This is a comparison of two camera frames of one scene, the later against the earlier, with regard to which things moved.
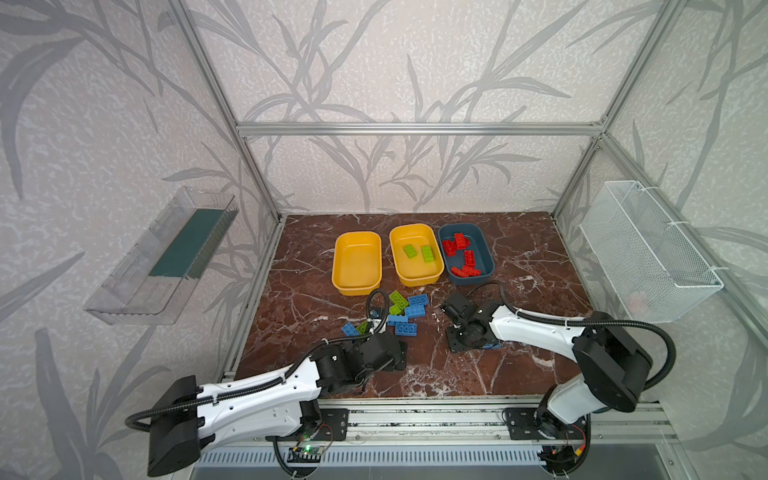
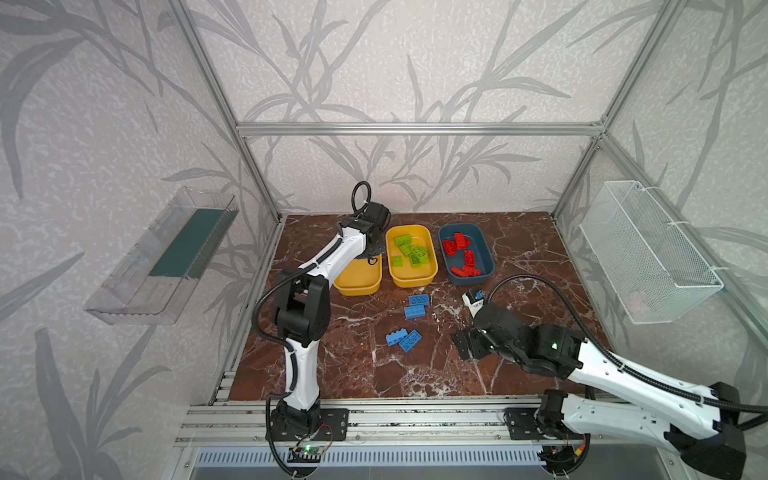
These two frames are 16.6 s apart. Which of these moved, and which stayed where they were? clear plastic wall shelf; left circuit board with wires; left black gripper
Moved: left black gripper
Stayed: left circuit board with wires; clear plastic wall shelf
